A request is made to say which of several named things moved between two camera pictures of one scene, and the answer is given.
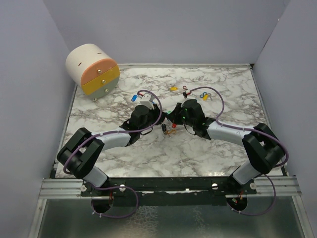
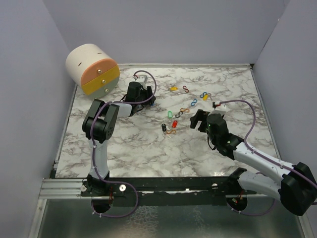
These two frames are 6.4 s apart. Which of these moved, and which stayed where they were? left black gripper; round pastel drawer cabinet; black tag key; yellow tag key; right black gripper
Moved: right black gripper; left black gripper
Stayed: round pastel drawer cabinet; black tag key; yellow tag key
